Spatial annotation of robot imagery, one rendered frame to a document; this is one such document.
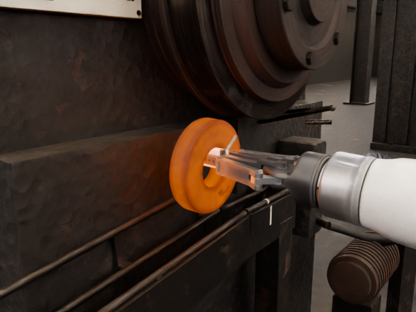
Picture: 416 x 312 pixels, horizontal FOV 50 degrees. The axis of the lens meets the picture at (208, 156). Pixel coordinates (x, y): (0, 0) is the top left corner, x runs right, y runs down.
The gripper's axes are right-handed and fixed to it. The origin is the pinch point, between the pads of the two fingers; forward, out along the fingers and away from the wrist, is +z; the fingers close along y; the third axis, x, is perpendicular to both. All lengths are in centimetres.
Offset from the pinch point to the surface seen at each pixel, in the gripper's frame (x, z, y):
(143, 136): 2.3, 9.9, -4.7
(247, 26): 20.3, -2.9, 5.1
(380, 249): -31, -16, 53
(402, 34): 30, 82, 433
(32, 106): 8.1, 15.6, -20.9
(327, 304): -85, 14, 105
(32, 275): -12.7, 7.9, -27.1
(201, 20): 20.8, 0.8, -1.8
